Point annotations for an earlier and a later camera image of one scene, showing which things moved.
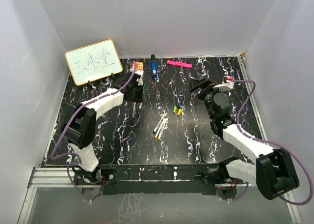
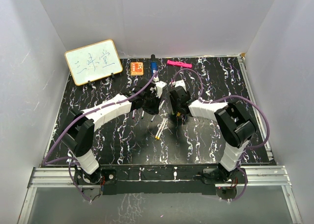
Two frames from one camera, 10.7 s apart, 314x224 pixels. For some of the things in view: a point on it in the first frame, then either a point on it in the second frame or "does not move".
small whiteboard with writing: (91, 63) does not move
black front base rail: (120, 179) does not move
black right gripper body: (207, 95) to (175, 106)
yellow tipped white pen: (156, 135) does not move
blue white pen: (154, 131) to (159, 109)
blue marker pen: (154, 66) does not move
